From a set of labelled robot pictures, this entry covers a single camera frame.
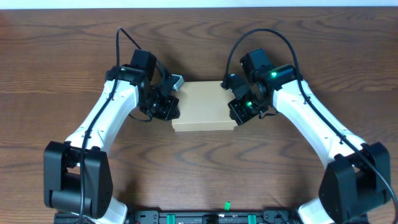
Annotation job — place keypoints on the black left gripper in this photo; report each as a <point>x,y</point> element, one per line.
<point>168,109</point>

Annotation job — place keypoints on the cardboard box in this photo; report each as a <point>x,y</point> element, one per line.
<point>203,106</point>

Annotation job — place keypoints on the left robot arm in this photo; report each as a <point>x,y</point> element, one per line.
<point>77,176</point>

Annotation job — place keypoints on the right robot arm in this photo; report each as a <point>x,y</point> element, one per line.
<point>357,176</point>

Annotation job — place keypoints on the black mounting rail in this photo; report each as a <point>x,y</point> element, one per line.
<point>264,217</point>

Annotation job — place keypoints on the green clip marker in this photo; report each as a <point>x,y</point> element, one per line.
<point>227,206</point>

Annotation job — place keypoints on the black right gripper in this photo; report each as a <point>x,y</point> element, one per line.
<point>239,111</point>

